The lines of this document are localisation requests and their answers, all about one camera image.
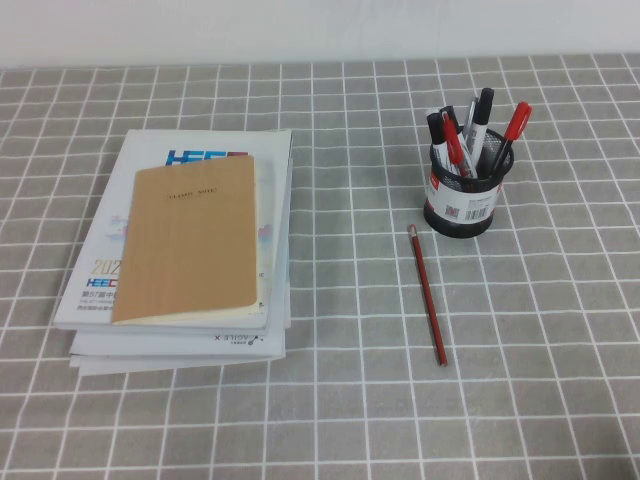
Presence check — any brown kraft notebook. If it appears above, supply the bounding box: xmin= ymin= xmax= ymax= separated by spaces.
xmin=110 ymin=153 xmax=260 ymax=325

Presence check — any silver pen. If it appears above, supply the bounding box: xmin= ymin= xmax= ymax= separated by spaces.
xmin=462 ymin=97 xmax=480 ymax=146

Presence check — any red pen with clip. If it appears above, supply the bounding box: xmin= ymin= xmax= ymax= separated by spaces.
xmin=441 ymin=115 xmax=474 ymax=179

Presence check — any black mesh pen holder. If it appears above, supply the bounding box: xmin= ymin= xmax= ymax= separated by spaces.
xmin=423 ymin=128 xmax=515 ymax=240

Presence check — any black marker with white label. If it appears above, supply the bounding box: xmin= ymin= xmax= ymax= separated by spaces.
xmin=467 ymin=87 xmax=496 ymax=171

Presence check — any red pencil with eraser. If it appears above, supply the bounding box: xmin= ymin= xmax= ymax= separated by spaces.
xmin=407 ymin=224 xmax=449 ymax=367

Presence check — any red pen with black barrel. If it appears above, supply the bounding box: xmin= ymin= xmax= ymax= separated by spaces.
xmin=487 ymin=101 xmax=533 ymax=176

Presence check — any short black marker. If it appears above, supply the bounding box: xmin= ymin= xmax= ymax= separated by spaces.
xmin=426 ymin=112 xmax=452 ymax=166

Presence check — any plain white booklet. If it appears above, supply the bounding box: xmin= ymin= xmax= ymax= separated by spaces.
xmin=69 ymin=351 xmax=286 ymax=377

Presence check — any white AgileX brochure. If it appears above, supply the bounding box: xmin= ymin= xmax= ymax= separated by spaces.
xmin=69 ymin=209 xmax=293 ymax=359

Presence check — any white HEEC catalogue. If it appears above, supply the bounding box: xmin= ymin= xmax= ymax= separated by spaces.
xmin=52 ymin=128 xmax=294 ymax=336

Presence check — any grey checked tablecloth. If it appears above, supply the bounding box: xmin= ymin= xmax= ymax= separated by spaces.
xmin=0 ymin=52 xmax=640 ymax=480

